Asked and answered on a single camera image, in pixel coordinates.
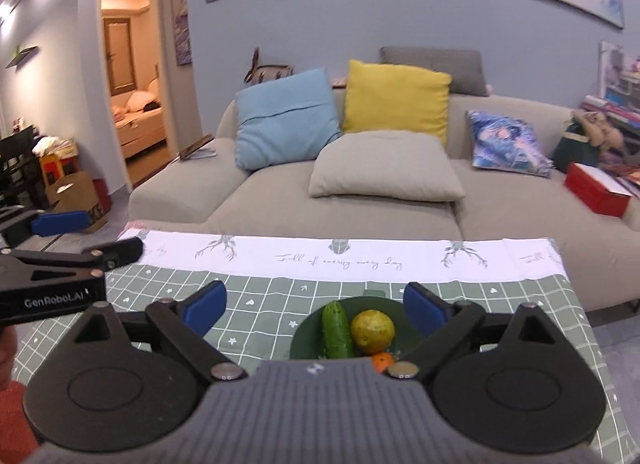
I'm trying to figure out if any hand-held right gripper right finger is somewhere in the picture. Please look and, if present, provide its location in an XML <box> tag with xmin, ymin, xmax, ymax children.
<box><xmin>385</xmin><ymin>282</ymin><xmax>556</xmax><ymax>380</ymax></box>

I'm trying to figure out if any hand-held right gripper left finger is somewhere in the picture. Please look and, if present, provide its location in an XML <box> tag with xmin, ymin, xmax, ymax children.
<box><xmin>75</xmin><ymin>280</ymin><xmax>248</xmax><ymax>382</ymax></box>

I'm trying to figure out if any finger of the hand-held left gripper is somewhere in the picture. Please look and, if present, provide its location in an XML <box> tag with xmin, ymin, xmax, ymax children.
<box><xmin>0</xmin><ymin>237</ymin><xmax>145</xmax><ymax>291</ymax></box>
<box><xmin>0</xmin><ymin>204</ymin><xmax>92</xmax><ymax>247</ymax></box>

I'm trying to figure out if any large yellow-green citrus fruit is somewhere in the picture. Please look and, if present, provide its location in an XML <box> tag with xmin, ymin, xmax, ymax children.
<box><xmin>350</xmin><ymin>310</ymin><xmax>396</xmax><ymax>356</ymax></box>

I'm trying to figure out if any green colander bowl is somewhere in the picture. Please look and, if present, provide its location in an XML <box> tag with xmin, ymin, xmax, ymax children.
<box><xmin>290</xmin><ymin>290</ymin><xmax>426</xmax><ymax>360</ymax></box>

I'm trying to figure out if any person's left forearm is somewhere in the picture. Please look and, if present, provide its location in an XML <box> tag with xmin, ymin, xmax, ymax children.
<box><xmin>0</xmin><ymin>326</ymin><xmax>20</xmax><ymax>390</ymax></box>

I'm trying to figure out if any brown paper bag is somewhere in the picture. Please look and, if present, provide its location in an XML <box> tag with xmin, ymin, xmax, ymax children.
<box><xmin>45</xmin><ymin>171</ymin><xmax>113</xmax><ymax>233</ymax></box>

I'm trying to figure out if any orange plastic stool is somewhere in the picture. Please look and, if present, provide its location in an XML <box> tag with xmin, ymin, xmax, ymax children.
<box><xmin>39</xmin><ymin>154</ymin><xmax>81</xmax><ymax>189</ymax></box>

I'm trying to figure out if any black chair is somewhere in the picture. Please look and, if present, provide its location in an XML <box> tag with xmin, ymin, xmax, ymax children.
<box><xmin>0</xmin><ymin>126</ymin><xmax>46</xmax><ymax>205</ymax></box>

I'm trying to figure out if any white cloth pile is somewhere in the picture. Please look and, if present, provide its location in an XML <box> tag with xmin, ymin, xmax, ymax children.
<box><xmin>32</xmin><ymin>136</ymin><xmax>77</xmax><ymax>159</ymax></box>

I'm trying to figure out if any green cucumber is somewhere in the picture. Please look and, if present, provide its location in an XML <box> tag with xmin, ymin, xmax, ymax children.
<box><xmin>321</xmin><ymin>302</ymin><xmax>354</xmax><ymax>359</ymax></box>

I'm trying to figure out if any green checked tablecloth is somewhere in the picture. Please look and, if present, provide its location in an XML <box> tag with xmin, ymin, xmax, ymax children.
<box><xmin>12</xmin><ymin>229</ymin><xmax>608</xmax><ymax>464</ymax></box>

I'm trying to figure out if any beige sofa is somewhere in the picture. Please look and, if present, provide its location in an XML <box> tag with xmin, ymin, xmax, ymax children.
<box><xmin>129</xmin><ymin>88</ymin><xmax>640</xmax><ymax>312</ymax></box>

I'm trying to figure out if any red cloth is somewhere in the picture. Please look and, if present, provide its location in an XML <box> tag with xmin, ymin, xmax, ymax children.
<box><xmin>0</xmin><ymin>384</ymin><xmax>40</xmax><ymax>464</ymax></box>

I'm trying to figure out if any folding stand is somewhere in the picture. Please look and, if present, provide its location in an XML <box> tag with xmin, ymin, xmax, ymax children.
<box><xmin>177</xmin><ymin>134</ymin><xmax>218</xmax><ymax>163</ymax></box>

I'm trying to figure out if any bed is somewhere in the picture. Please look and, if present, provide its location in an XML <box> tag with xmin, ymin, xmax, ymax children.
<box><xmin>114</xmin><ymin>76</ymin><xmax>167</xmax><ymax>159</ymax></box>

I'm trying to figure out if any beige pillow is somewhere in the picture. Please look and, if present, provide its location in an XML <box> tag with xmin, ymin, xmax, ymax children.
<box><xmin>308</xmin><ymin>131</ymin><xmax>466</xmax><ymax>202</ymax></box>

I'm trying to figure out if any blue printed pillow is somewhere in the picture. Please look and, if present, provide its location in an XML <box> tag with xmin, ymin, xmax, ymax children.
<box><xmin>466</xmin><ymin>110</ymin><xmax>555</xmax><ymax>179</ymax></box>

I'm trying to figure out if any red box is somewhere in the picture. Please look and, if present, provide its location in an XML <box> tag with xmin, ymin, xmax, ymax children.
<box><xmin>564</xmin><ymin>162</ymin><xmax>633</xmax><ymax>218</ymax></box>

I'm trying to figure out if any yellow pillow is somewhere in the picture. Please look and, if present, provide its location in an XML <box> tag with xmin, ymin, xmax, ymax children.
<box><xmin>341</xmin><ymin>60</ymin><xmax>453</xmax><ymax>149</ymax></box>

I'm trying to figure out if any green bag with plush toy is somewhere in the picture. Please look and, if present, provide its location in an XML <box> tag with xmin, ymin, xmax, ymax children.
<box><xmin>552</xmin><ymin>111</ymin><xmax>626</xmax><ymax>172</ymax></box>

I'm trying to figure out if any grey pillow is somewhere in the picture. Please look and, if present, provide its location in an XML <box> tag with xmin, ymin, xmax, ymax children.
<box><xmin>380</xmin><ymin>46</ymin><xmax>491</xmax><ymax>97</ymax></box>

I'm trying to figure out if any stack of books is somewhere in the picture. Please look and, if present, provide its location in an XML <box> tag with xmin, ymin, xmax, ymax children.
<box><xmin>580</xmin><ymin>94</ymin><xmax>640</xmax><ymax>125</ymax></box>

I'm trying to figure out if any wall shelf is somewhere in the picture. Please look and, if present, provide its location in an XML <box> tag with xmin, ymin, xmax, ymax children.
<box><xmin>6</xmin><ymin>45</ymin><xmax>39</xmax><ymax>68</ymax></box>

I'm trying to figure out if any narrow wall picture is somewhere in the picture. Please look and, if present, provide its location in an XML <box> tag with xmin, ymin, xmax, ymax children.
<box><xmin>172</xmin><ymin>0</ymin><xmax>193</xmax><ymax>66</ymax></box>

